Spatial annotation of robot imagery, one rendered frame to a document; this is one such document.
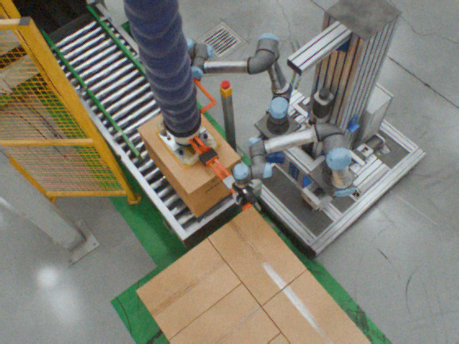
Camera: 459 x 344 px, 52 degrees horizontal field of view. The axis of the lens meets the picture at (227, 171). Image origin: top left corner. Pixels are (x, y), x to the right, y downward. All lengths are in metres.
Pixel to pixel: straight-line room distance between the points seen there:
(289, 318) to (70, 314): 1.75
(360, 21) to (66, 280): 2.94
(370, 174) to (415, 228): 1.10
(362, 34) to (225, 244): 1.72
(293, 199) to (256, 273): 0.81
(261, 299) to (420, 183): 1.81
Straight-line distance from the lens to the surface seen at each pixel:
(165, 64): 2.23
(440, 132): 4.55
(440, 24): 5.33
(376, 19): 2.32
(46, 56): 2.56
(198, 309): 3.18
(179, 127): 2.69
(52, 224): 3.61
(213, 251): 3.26
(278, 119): 2.93
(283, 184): 3.80
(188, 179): 2.87
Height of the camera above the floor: 3.66
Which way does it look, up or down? 64 degrees down
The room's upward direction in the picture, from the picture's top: 8 degrees counter-clockwise
